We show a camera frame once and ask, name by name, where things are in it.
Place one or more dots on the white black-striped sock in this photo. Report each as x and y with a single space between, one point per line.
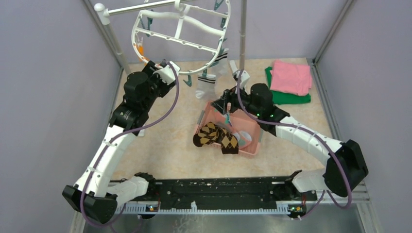
220 65

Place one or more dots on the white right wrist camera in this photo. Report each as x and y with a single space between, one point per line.
241 78

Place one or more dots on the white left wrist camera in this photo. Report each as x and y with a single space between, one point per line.
167 70

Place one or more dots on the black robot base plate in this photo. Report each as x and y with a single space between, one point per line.
251 193

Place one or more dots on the pink folded cloth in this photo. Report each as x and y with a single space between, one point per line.
291 78

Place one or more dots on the green folded cloth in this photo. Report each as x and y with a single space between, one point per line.
281 98

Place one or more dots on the brown argyle sock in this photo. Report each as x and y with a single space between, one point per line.
207 135
228 142

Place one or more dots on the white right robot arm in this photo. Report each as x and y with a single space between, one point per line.
344 164

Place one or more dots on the white oval clip hanger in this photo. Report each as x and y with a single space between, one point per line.
185 27

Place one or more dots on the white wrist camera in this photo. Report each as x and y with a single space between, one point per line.
167 70
241 78

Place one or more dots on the pink plastic basket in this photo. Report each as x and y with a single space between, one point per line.
240 121

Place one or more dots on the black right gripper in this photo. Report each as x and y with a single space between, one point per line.
229 96

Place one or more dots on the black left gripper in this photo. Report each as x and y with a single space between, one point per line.
149 68

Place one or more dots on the pink striped sock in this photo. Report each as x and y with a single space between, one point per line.
244 138

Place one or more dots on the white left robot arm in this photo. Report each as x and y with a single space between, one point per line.
92 195

